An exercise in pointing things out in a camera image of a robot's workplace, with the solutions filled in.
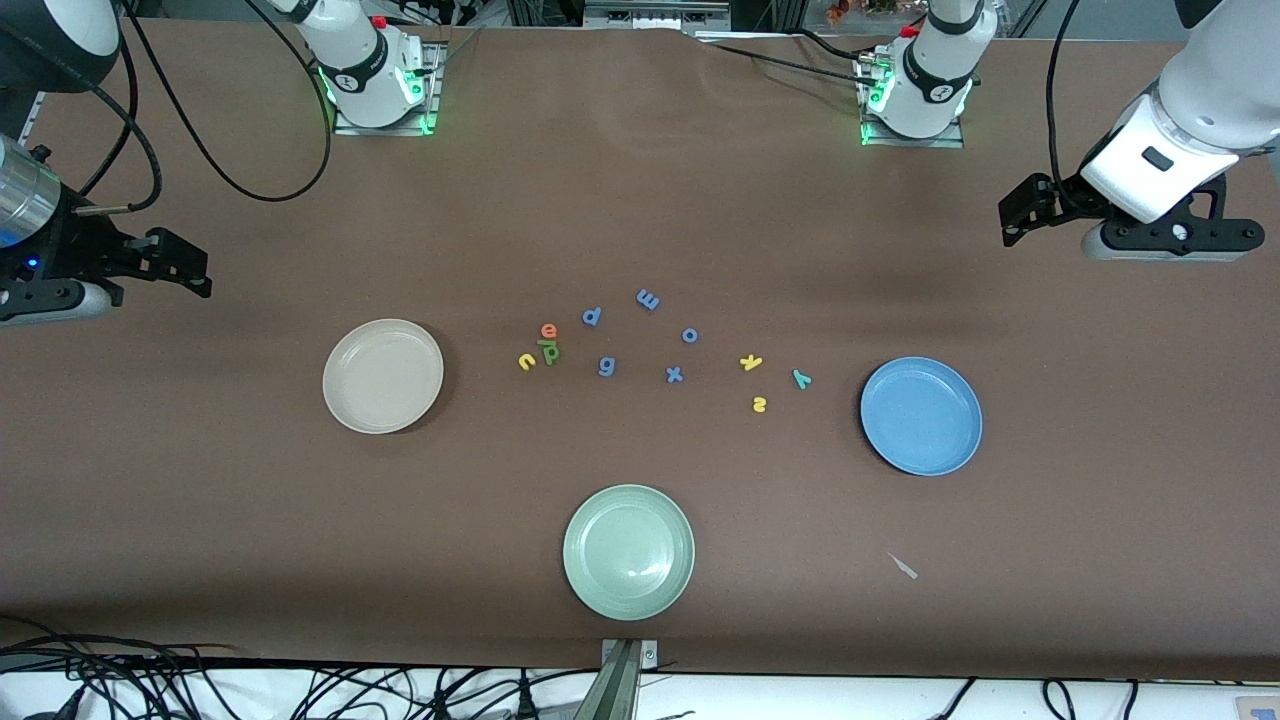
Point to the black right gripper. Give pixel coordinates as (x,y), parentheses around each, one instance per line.
(72,243)

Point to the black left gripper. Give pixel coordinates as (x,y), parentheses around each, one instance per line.
(1062,196)

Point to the teal foam letter y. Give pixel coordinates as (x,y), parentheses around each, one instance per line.
(801,377)

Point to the yellow foam letter k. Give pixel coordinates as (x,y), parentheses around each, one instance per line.
(751,362)

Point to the green foam letter d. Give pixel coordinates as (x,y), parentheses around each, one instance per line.
(548,355)

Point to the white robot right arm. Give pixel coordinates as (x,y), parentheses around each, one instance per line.
(370,70)

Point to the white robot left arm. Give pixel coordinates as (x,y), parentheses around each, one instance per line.
(925,115)

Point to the blue round plate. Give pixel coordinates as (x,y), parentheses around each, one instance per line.
(921,416)

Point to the beige round plate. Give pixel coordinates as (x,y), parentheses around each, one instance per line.
(383,376)

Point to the orange brown clutter object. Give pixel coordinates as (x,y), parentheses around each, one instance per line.
(838,10)

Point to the small white paper scrap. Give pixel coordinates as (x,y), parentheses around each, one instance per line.
(903,566)

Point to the blue foam letter m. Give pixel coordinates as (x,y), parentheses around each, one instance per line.
(650,300)

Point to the blue foam letter p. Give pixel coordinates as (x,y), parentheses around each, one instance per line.
(599,312)

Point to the blue foam letter g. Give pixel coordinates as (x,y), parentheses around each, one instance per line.
(612,366)

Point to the pale green round plate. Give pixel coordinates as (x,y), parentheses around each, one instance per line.
(628,552)

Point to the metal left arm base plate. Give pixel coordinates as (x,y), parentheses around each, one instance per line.
(910,142)

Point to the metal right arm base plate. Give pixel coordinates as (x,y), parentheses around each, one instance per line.
(385,130)

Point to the aluminium frame profile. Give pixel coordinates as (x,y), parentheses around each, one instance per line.
(650,18)

